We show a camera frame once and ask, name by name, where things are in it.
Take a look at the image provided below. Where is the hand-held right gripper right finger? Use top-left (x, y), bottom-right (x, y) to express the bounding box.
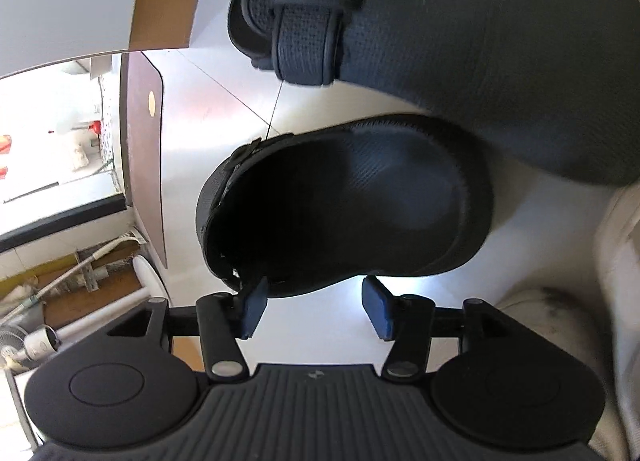
top-left (362, 274), bottom-right (526, 382)

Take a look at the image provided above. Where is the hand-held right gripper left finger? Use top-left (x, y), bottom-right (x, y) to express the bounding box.
top-left (106, 276), bottom-right (269, 383)

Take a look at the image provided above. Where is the black buckle clog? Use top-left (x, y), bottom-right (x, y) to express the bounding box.
top-left (227, 0), bottom-right (640, 187)
top-left (196, 114), bottom-right (496, 298)

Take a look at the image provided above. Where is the white printed sneaker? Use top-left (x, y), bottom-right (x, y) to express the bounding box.
top-left (592, 184), bottom-right (640, 292)
top-left (500, 286), bottom-right (640, 461)

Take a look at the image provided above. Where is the white fan stand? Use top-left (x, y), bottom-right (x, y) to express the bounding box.
top-left (0, 255), bottom-right (171, 374)

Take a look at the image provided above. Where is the brown door mat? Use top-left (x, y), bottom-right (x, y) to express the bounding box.
top-left (120, 51), bottom-right (168, 269)

